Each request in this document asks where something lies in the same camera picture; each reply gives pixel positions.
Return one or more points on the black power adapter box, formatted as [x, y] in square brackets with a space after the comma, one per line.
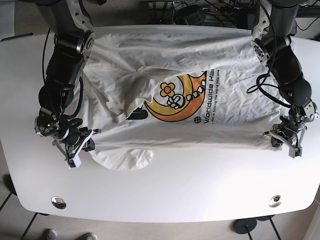
[246, 19]

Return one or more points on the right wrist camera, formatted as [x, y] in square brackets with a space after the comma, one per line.
[73, 162]

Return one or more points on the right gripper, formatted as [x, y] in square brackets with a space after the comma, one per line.
[68, 136]

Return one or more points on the grey shoe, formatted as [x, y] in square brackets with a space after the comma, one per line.
[88, 236]
[50, 234]

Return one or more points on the right grey shoe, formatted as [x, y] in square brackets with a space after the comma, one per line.
[88, 236]

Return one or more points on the left silver table grommet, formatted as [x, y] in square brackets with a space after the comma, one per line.
[58, 202]

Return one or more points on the white printed T-shirt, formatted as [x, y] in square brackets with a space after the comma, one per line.
[173, 88]

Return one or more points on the silver table grommet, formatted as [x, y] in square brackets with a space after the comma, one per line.
[275, 201]
[58, 202]

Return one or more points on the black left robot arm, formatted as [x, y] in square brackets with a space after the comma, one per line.
[284, 82]

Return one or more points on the left grey shoe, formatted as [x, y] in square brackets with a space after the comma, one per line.
[50, 234]

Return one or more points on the right silver table grommet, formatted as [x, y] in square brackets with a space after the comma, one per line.
[275, 201]

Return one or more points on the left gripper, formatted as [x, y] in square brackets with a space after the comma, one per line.
[291, 129]

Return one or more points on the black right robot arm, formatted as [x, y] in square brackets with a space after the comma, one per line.
[73, 40]

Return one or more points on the black round stand base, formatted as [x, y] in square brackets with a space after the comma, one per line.
[244, 226]

